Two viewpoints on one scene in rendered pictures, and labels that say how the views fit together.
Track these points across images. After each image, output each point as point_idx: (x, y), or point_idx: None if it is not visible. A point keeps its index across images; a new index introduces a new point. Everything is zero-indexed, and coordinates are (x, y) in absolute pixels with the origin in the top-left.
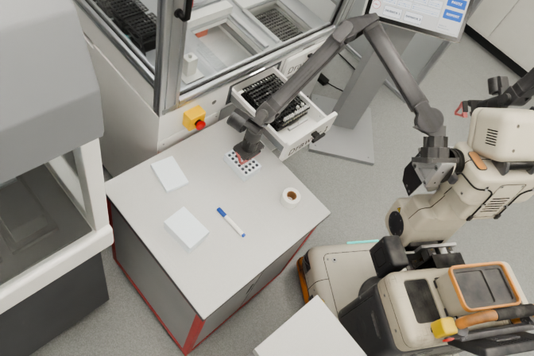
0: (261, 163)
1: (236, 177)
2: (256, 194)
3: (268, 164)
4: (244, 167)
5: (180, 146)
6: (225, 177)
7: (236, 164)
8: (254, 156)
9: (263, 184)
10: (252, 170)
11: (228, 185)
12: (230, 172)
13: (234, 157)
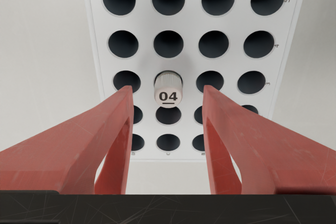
0: (306, 91)
1: (96, 77)
2: (130, 184)
3: (328, 114)
4: (150, 112)
5: None
6: (26, 38)
7: (108, 66)
8: (320, 31)
9: (196, 172)
10: (181, 153)
11: (20, 88)
12: (77, 29)
13: None
